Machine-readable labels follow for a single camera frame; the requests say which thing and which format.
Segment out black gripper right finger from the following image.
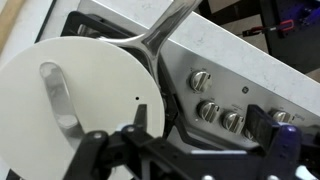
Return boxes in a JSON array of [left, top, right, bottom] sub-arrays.
[[244, 104, 320, 180]]

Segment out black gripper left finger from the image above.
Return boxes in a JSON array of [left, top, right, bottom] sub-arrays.
[[63, 104, 201, 180]]

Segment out white pot lid steel handle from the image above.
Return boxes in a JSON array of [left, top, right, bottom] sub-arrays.
[[0, 35, 166, 180]]

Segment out silver stove knob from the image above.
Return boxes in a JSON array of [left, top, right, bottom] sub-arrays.
[[189, 70, 213, 94], [221, 111, 246, 135], [196, 100, 221, 123], [269, 109, 295, 124]]

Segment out red black bar clamp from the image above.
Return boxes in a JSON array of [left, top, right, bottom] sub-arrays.
[[242, 19, 296, 38]]

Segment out white saucepan steel handle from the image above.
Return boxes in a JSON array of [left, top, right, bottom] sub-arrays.
[[76, 0, 204, 91]]

